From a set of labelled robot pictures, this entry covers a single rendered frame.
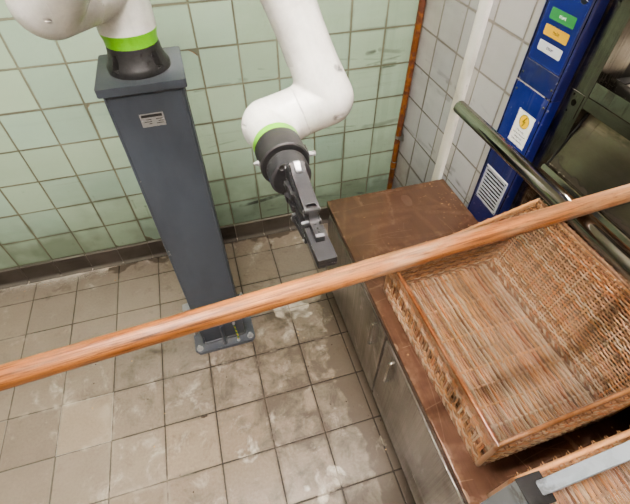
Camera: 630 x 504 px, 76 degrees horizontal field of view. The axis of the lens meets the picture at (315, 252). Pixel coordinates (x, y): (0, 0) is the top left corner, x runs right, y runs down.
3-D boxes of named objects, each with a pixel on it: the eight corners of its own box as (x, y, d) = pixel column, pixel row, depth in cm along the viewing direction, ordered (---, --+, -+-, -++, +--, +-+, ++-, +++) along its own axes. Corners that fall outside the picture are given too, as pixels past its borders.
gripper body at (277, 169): (305, 142, 70) (322, 174, 64) (306, 181, 77) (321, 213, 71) (263, 150, 69) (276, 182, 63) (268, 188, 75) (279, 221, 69)
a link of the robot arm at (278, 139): (253, 174, 79) (247, 132, 72) (310, 163, 81) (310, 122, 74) (259, 193, 75) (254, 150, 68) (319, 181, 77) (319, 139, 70)
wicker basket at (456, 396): (507, 255, 141) (540, 194, 120) (637, 410, 105) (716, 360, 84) (379, 289, 131) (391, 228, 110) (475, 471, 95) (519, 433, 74)
